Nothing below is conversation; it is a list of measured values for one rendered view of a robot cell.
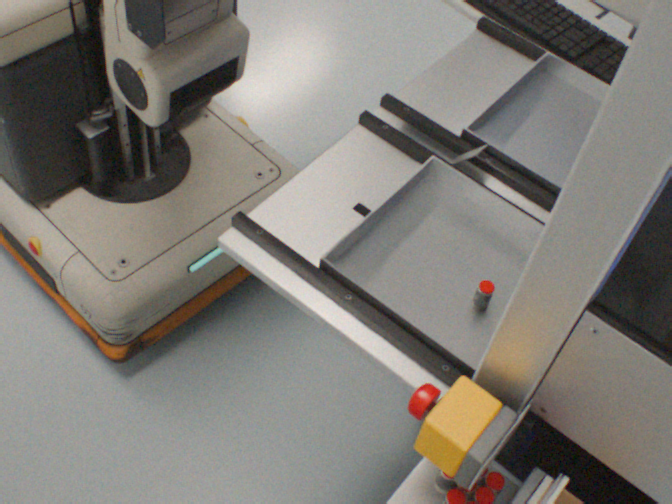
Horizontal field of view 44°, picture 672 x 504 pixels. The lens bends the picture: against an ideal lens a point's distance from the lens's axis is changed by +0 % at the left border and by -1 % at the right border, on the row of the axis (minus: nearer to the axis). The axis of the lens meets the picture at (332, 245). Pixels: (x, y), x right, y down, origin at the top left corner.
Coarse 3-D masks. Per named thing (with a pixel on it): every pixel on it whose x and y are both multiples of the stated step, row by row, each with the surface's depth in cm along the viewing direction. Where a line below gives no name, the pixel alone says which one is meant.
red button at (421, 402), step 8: (424, 384) 89; (432, 384) 89; (416, 392) 89; (424, 392) 88; (432, 392) 88; (440, 392) 89; (416, 400) 88; (424, 400) 88; (432, 400) 88; (408, 408) 89; (416, 408) 88; (424, 408) 88; (432, 408) 89; (416, 416) 89; (424, 416) 90
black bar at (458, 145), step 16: (384, 96) 133; (400, 112) 132; (416, 112) 131; (416, 128) 131; (432, 128) 129; (448, 144) 129; (464, 144) 128; (480, 160) 126; (496, 160) 126; (496, 176) 126; (512, 176) 125; (528, 192) 124; (544, 192) 123; (544, 208) 124
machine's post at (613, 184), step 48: (624, 96) 58; (624, 144) 60; (576, 192) 66; (624, 192) 63; (576, 240) 69; (624, 240) 66; (528, 288) 77; (576, 288) 72; (528, 336) 81; (480, 384) 91; (528, 384) 85
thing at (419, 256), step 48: (432, 192) 124; (480, 192) 121; (384, 240) 117; (432, 240) 118; (480, 240) 119; (528, 240) 120; (384, 288) 112; (432, 288) 113; (432, 336) 104; (480, 336) 109
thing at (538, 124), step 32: (544, 64) 143; (512, 96) 138; (544, 96) 139; (576, 96) 140; (480, 128) 133; (512, 128) 134; (544, 128) 134; (576, 128) 135; (512, 160) 125; (544, 160) 130
